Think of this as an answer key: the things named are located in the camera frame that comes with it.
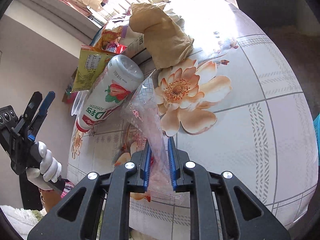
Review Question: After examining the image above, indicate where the clear plastic bag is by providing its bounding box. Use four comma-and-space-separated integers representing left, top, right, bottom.
121, 75, 186, 204

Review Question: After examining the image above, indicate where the white cloth glove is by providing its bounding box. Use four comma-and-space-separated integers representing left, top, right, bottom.
164, 9, 185, 30

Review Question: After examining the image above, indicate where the strawberry milk bottle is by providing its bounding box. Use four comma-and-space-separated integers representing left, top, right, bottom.
75, 55, 144, 133

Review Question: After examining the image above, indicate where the tan paper bag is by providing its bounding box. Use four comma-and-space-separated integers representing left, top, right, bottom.
129, 3, 194, 69

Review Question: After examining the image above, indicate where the yellow green snack bag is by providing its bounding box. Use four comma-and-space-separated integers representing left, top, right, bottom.
72, 45, 117, 93

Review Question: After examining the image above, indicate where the left white gloved hand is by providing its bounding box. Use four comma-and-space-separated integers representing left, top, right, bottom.
26, 141, 62, 191

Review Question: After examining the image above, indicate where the red plastic wrapper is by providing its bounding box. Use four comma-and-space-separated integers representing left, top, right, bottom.
114, 44, 127, 54

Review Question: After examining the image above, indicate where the orange chip bag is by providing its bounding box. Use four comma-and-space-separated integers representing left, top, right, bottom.
90, 7, 131, 50

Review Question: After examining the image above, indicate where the white cardboard box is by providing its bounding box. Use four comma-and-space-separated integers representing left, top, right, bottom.
121, 34, 151, 64

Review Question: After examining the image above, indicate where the floral tablecloth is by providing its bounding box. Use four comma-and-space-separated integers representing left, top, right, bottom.
67, 0, 320, 240

